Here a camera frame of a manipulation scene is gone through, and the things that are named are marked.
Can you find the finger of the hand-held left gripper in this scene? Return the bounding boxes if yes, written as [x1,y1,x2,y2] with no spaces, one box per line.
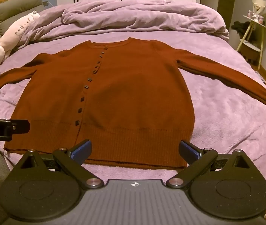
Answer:
[11,119,31,134]

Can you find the pale yellow side table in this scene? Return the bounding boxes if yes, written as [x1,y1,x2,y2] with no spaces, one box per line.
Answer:
[235,15,266,70]

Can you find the dark cloth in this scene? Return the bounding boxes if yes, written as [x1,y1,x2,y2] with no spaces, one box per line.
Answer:
[231,21,258,44]

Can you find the brown door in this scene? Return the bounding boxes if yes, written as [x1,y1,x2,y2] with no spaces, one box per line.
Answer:
[217,0,238,36]

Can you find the grey padded headboard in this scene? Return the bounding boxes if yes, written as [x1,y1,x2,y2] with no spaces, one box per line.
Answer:
[0,0,44,45]

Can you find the rumpled purple duvet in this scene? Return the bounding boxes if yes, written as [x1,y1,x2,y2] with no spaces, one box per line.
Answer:
[18,0,230,50]

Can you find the rust brown buttoned cardigan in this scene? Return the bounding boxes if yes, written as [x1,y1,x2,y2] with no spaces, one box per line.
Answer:
[0,37,266,170]

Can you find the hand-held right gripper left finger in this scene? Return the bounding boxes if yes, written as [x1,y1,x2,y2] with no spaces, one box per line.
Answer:
[18,139,105,190]

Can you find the wrapped flower bouquet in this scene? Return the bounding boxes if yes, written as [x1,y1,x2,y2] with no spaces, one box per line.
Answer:
[247,0,266,25]

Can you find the purple bed sheet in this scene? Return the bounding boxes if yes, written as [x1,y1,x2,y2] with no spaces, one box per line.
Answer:
[0,29,266,194]

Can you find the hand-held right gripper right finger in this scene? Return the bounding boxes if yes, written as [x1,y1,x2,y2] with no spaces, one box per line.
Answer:
[166,139,253,190]

